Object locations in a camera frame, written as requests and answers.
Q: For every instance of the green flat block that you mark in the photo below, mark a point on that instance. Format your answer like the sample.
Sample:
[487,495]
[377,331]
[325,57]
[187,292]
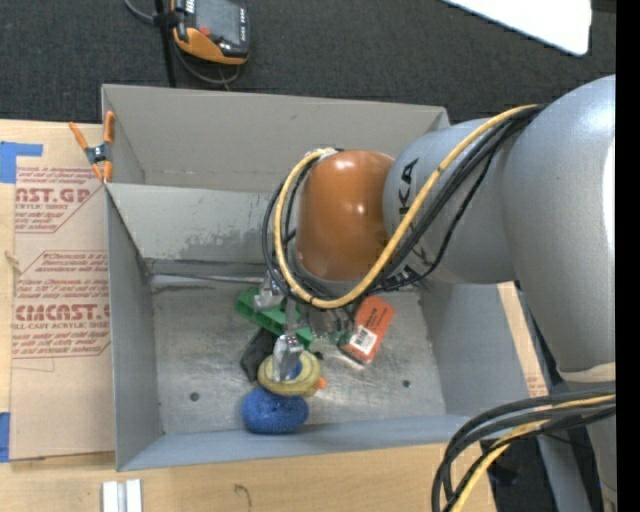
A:
[260,310]

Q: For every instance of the black flat object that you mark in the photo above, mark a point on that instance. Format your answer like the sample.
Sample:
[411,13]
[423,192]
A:
[256,352]

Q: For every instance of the grey metal bin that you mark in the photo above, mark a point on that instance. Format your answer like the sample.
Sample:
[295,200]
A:
[200,340]

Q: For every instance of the orange packet with white label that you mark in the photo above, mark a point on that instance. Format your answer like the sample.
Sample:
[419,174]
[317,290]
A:
[372,325]

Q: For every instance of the brown cardboard board, red print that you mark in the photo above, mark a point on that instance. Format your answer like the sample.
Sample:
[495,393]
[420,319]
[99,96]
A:
[60,280]

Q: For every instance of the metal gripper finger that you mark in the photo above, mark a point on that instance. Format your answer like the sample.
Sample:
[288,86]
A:
[266,295]
[287,356]

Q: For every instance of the blue sponge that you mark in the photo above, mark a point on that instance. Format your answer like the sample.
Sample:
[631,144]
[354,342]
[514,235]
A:
[274,412]

